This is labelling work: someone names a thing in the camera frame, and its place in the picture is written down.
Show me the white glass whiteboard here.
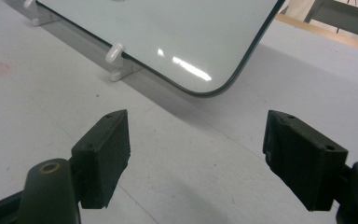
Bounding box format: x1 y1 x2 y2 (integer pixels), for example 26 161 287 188
35 0 287 98

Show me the wooden table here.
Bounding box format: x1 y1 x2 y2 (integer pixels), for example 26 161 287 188
274 13 358 56

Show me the white table cover sheet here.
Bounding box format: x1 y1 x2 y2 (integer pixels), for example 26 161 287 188
0 0 358 224

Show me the white plastic board stand clip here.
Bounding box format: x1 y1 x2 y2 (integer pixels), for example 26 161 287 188
22 0 61 27
104 43 143 83

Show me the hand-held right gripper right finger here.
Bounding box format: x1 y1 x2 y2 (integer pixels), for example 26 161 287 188
262 109 350 212

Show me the white metal desk frame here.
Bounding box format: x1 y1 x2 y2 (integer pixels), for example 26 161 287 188
303 0 358 42

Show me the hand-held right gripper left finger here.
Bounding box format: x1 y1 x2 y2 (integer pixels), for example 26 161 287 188
70 108 131 210

